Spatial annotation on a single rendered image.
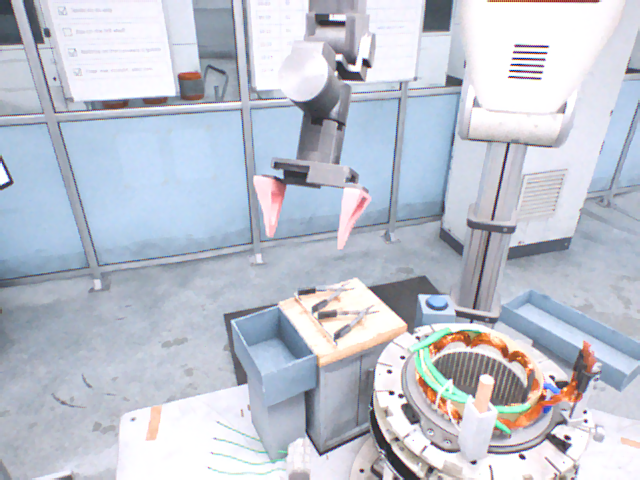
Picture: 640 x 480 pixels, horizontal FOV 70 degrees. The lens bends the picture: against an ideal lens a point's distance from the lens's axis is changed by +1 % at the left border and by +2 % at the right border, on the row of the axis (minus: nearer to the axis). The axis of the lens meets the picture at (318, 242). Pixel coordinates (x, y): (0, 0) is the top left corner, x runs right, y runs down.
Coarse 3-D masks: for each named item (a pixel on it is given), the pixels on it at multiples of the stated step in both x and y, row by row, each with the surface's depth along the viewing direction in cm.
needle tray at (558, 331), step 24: (528, 288) 102; (504, 312) 98; (528, 312) 101; (552, 312) 100; (576, 312) 96; (528, 336) 94; (552, 336) 90; (576, 336) 95; (600, 336) 93; (624, 336) 89; (552, 360) 93; (600, 360) 84; (624, 360) 89; (624, 384) 81
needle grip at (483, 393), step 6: (480, 378) 58; (486, 378) 57; (492, 378) 57; (480, 384) 57; (486, 384) 57; (492, 384) 57; (480, 390) 58; (486, 390) 57; (480, 396) 58; (486, 396) 58; (474, 402) 59; (480, 402) 58; (486, 402) 58; (480, 408) 59; (486, 408) 59; (480, 414) 59
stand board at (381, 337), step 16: (288, 304) 97; (336, 304) 97; (352, 304) 97; (368, 304) 97; (384, 304) 97; (304, 320) 93; (320, 320) 93; (336, 320) 93; (352, 320) 93; (368, 320) 93; (384, 320) 93; (400, 320) 93; (304, 336) 88; (320, 336) 88; (352, 336) 88; (368, 336) 88; (384, 336) 90; (320, 352) 85; (336, 352) 85; (352, 352) 87
